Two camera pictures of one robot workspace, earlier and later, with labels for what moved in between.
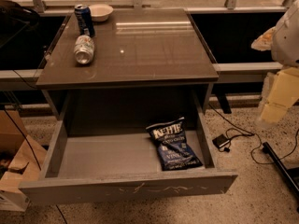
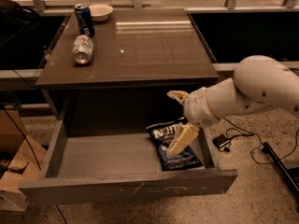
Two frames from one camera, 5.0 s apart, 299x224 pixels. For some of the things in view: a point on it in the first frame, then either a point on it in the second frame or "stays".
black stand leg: [281, 166] stays
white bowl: [100, 12] stays
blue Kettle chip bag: [175, 149] stays
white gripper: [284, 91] → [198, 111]
